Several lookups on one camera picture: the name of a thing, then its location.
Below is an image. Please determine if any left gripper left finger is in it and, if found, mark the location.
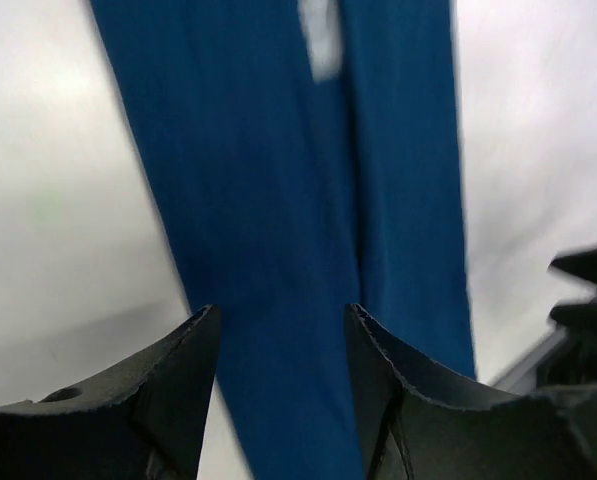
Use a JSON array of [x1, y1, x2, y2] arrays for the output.
[[0, 305, 221, 480]]

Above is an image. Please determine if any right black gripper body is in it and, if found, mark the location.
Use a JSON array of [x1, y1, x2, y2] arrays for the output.
[[540, 246, 597, 386]]

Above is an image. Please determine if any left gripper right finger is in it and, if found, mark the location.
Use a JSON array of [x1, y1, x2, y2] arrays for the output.
[[345, 304, 597, 480]]

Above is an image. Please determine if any navy blue t-shirt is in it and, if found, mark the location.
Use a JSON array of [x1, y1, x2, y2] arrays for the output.
[[91, 1, 475, 479]]

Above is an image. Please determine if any aluminium mounting rail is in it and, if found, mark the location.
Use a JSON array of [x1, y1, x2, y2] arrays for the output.
[[490, 328, 567, 395]]

